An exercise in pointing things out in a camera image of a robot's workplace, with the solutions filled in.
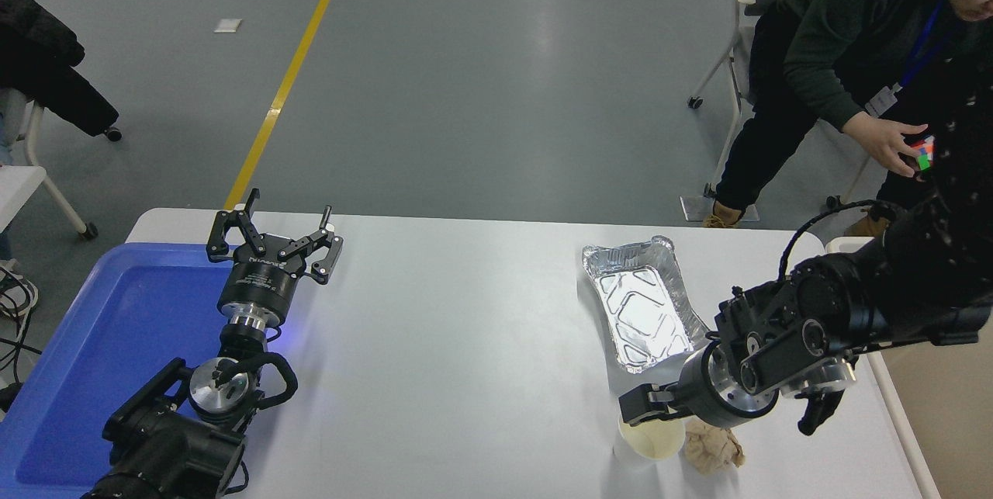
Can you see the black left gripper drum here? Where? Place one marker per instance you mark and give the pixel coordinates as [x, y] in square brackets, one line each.
[260, 285]

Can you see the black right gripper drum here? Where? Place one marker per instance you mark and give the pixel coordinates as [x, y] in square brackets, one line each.
[700, 390]

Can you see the white paper cup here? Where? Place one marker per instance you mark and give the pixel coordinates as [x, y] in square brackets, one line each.
[659, 441]

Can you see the multicoloured puzzle cube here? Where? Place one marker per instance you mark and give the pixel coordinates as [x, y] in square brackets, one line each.
[923, 154]

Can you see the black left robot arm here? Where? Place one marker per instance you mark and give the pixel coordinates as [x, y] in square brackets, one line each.
[167, 445]

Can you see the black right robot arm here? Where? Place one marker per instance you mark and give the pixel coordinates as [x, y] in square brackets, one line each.
[915, 282]

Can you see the small white floor paper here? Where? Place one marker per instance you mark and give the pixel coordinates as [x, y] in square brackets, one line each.
[228, 25]

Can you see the person's right hand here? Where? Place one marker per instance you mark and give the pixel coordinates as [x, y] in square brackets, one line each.
[880, 138]

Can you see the crumpled tan paper ball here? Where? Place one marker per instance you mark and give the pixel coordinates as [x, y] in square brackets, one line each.
[710, 452]

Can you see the rectangular foil tray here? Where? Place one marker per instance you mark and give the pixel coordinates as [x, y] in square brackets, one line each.
[644, 305]

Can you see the blue plastic tray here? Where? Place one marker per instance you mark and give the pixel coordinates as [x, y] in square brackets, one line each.
[93, 344]

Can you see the white framed wheeled chair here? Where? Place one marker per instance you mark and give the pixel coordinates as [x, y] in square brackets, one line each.
[58, 196]

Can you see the white side table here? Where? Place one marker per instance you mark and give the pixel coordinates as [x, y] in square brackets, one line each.
[17, 192]

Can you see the large pale bin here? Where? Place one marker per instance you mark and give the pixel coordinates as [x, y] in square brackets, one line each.
[954, 421]

